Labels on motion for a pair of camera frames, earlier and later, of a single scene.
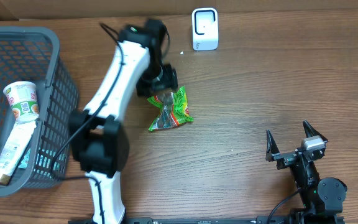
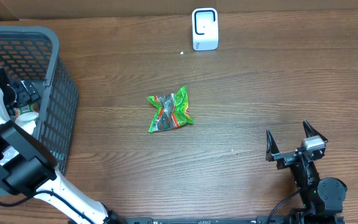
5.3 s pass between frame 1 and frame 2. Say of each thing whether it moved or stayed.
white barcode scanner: stayed
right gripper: stayed
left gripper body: moved
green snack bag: stayed
